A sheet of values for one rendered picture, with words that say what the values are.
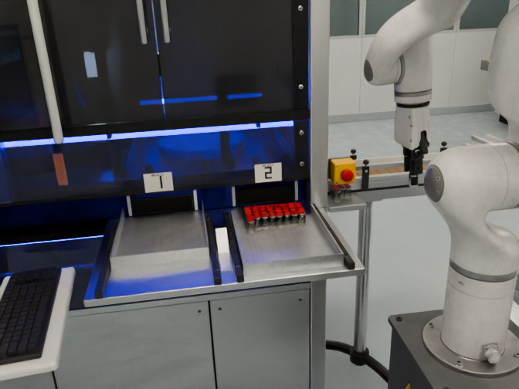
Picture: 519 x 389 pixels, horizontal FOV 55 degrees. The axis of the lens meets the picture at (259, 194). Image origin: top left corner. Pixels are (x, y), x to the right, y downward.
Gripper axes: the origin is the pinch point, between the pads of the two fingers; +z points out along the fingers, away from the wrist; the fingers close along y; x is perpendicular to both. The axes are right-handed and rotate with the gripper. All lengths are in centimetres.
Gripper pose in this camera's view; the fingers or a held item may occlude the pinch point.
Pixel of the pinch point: (413, 164)
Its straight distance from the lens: 128.0
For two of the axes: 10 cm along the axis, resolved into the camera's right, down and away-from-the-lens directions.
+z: 1.2, 9.2, 3.7
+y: 2.0, 3.4, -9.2
